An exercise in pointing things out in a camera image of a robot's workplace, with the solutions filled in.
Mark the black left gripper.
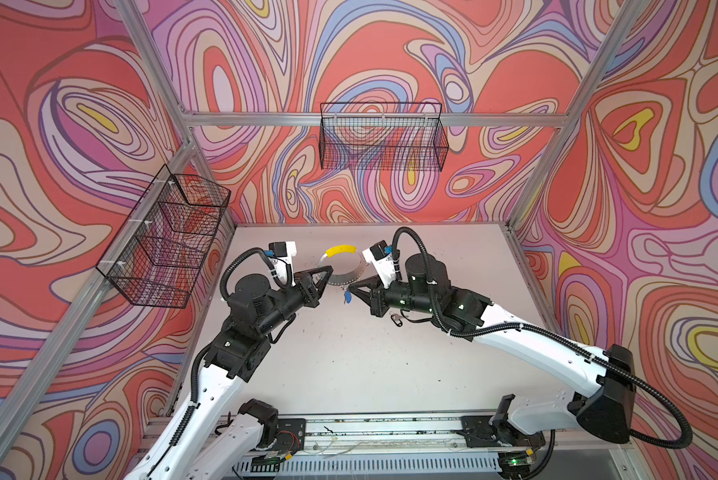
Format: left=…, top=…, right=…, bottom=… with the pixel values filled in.
left=253, top=266, right=334, bottom=341

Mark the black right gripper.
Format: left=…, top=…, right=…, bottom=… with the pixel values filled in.
left=349, top=272, right=438, bottom=318

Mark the large keyring with yellow sleeve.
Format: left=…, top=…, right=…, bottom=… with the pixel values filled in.
left=318, top=244, right=367, bottom=287

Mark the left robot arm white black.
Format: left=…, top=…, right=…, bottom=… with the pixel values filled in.
left=127, top=242, right=334, bottom=479

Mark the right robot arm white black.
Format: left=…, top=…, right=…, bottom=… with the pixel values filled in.
left=349, top=226, right=694, bottom=450

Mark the key with black tag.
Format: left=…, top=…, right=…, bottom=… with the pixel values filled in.
left=391, top=313, right=405, bottom=328

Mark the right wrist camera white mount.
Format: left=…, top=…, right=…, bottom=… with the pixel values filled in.
left=362, top=240, right=397, bottom=288

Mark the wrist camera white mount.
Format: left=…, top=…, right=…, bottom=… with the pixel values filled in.
left=362, top=240, right=397, bottom=288
left=267, top=241, right=297, bottom=286

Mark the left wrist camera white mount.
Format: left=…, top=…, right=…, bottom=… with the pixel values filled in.
left=267, top=241, right=297, bottom=286

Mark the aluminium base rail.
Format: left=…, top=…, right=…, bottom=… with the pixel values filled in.
left=136, top=410, right=636, bottom=480

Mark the black wire basket back wall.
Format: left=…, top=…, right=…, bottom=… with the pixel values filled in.
left=319, top=101, right=450, bottom=172

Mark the black wire basket wall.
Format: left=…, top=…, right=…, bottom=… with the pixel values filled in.
left=319, top=101, right=450, bottom=172
left=96, top=166, right=230, bottom=309

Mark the black wire basket left wall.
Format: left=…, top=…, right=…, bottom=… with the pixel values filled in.
left=96, top=166, right=230, bottom=309

